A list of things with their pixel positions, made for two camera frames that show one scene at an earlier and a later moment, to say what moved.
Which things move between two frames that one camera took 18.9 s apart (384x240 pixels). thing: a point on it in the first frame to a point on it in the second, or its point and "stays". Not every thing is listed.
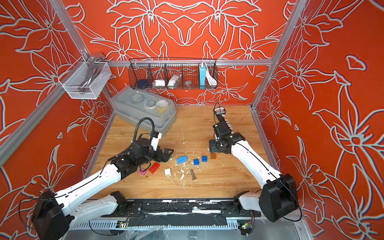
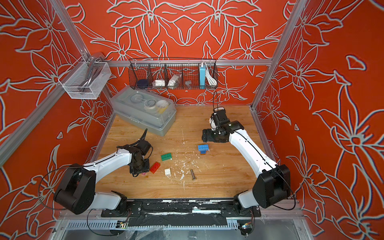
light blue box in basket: [202, 77] stays
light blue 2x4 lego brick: [182, 159] to [203, 147]
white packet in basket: [158, 83] stays
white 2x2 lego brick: [167, 172] stays
